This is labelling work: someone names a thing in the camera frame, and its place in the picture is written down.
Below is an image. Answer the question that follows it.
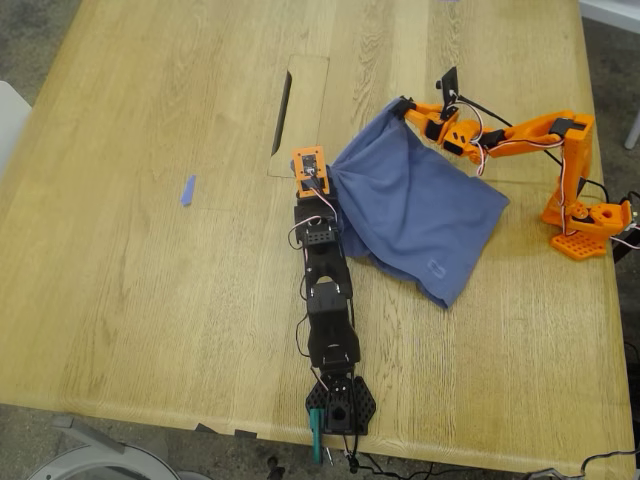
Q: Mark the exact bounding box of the white furniture panel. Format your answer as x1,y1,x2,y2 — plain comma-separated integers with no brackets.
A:
578,0,640,35

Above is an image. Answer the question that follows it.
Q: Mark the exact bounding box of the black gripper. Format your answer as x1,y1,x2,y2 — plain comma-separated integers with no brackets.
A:
293,192,341,224

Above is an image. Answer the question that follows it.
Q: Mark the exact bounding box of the wooden cable hatch lid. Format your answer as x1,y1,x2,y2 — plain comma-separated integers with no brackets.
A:
266,53,332,180

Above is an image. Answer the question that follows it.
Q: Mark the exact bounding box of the black power cable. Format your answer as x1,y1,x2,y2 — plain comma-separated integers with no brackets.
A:
342,433,436,479

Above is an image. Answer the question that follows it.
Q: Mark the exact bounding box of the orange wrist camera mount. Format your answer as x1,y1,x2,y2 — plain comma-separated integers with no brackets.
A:
290,144,330,198

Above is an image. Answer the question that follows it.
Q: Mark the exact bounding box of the grey round swivel chair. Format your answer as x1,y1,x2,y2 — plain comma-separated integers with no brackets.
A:
27,413,214,480

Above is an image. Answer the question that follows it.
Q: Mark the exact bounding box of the black cable with grey plug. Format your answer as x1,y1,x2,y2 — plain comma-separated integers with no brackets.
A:
529,446,640,480

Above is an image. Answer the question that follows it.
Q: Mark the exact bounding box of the black table clamp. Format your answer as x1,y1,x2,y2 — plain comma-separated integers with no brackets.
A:
608,191,640,265

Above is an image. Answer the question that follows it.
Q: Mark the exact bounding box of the blue printed T-shirt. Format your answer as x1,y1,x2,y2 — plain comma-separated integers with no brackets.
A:
327,96,511,311

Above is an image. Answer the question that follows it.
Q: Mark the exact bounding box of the teal table clamp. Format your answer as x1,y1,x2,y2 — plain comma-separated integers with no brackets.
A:
308,407,326,465

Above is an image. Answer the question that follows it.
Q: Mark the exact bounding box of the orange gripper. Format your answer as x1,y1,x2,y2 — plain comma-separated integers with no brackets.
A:
395,97,481,156

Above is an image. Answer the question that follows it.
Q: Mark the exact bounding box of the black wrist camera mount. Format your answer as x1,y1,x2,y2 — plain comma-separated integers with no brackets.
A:
435,66,462,121

